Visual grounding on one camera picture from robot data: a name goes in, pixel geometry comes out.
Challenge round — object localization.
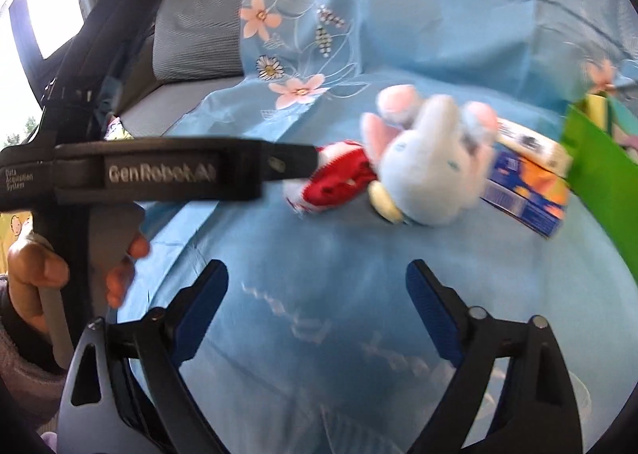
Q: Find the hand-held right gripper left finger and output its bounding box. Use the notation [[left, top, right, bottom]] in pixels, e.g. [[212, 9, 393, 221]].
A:
[[60, 259, 230, 454]]

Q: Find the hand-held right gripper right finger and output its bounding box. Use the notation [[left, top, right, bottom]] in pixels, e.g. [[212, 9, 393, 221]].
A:
[[405, 259, 584, 454]]

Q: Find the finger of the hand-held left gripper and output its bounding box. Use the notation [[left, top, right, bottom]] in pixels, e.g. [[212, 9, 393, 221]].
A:
[[259, 142, 321, 184]]

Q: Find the red and white plush toy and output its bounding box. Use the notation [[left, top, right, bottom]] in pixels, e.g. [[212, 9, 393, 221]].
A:
[[283, 140, 378, 216]]

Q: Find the light blue plush rabbit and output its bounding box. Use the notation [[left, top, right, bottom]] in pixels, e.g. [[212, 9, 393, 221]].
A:
[[361, 85, 499, 227]]

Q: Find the green cardboard box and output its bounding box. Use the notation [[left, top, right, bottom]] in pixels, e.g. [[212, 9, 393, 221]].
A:
[[558, 92, 638, 285]]

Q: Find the person's left forearm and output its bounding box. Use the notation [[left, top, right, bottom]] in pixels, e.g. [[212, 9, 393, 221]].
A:
[[0, 274, 67, 431]]

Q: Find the person's left hand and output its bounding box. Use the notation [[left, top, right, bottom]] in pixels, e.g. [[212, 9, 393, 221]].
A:
[[7, 233, 150, 335]]

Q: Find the grey sofa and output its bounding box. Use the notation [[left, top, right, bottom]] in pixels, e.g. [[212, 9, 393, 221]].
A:
[[72, 0, 280, 140]]

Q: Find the black bag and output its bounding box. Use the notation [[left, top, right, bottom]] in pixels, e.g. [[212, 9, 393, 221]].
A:
[[37, 0, 173, 146]]

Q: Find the blue and orange carton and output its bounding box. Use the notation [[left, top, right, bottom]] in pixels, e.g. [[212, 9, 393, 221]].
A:
[[481, 117, 574, 239]]

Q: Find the window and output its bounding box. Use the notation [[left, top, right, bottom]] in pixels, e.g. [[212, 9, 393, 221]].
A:
[[0, 0, 100, 150]]

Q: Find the light blue floral sheet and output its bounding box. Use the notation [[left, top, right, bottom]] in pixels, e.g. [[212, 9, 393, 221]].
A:
[[114, 0, 638, 454]]

